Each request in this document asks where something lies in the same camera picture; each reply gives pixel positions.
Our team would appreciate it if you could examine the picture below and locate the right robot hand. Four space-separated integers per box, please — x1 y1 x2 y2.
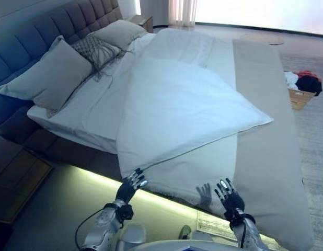
214 177 246 215

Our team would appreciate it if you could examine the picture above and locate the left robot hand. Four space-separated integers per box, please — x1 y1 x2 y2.
116 167 149 203

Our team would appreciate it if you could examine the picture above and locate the white duvet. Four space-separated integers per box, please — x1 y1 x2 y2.
116 28 274 175

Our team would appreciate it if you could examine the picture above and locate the under-bed light strip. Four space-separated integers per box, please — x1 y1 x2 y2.
50 167 256 245

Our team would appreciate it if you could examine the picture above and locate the white bed sheet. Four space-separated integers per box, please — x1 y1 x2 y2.
27 32 157 155

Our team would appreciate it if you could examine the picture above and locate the printed paper sheet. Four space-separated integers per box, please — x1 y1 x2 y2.
196 210 232 234

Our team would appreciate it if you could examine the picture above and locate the silver left robot leg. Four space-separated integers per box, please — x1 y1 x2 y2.
118 223 192 251

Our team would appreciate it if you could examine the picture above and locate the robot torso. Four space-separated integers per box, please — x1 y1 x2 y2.
139 238 242 251

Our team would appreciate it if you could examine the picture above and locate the grey textured rug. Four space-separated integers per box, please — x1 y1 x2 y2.
278 45 323 251

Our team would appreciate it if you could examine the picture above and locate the dark glass-topped nightstand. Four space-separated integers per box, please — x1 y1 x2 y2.
0 130 54 226

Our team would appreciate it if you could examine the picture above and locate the white garment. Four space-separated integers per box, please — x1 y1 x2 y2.
283 71 300 92

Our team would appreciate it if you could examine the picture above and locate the large beige pillow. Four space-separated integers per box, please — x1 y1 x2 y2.
0 35 93 111
92 19 148 50

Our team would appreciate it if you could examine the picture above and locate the black garment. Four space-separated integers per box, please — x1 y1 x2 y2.
295 75 323 97

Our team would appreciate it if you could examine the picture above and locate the grey fringed macrame cushion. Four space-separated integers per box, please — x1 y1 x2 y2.
71 33 136 82

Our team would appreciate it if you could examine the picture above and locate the red garment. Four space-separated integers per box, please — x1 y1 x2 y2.
296 70 319 79

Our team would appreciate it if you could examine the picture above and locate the wooden nightstand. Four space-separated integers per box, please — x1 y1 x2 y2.
130 14 154 34

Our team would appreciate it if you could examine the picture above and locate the brown tufted headboard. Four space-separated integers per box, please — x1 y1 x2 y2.
0 0 123 101

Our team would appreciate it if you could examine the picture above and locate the sheer beige curtain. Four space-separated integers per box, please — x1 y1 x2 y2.
139 0 199 27

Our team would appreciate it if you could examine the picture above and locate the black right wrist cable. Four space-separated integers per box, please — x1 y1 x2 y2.
239 215 248 248

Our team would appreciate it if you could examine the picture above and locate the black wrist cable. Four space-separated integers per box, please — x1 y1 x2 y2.
74 205 122 248
239 215 248 248

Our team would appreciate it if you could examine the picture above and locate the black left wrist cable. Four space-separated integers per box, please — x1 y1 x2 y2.
74 205 122 248

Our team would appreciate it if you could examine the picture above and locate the brown upholstered bed frame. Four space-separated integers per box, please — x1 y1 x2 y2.
0 98 121 181

